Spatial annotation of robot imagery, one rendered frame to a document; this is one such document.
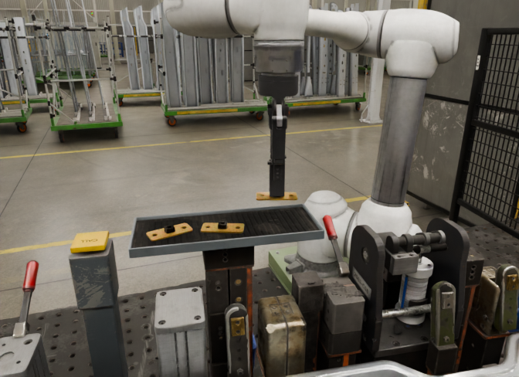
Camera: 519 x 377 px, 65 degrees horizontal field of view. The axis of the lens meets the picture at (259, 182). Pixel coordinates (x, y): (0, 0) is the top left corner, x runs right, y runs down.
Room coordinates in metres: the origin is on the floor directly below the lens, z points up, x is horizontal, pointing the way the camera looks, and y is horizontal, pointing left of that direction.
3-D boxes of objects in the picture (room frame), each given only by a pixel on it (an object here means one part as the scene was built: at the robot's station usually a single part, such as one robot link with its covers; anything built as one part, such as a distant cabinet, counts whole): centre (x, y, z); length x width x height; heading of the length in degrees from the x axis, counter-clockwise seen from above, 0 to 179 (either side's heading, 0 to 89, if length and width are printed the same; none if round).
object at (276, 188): (0.76, -0.04, 1.25); 0.03 x 0.01 x 0.07; 90
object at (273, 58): (0.77, -0.03, 1.48); 0.09 x 0.09 x 0.06
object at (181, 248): (0.74, 0.07, 1.16); 0.37 x 0.14 x 0.02; 102
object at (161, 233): (0.71, 0.18, 1.17); 0.08 x 0.04 x 0.01; 122
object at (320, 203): (1.24, -0.22, 0.92); 0.18 x 0.16 x 0.22; 63
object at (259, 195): (0.77, -0.03, 1.22); 0.08 x 0.04 x 0.01; 90
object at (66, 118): (6.82, 2.88, 0.88); 1.91 x 1.00 x 1.76; 21
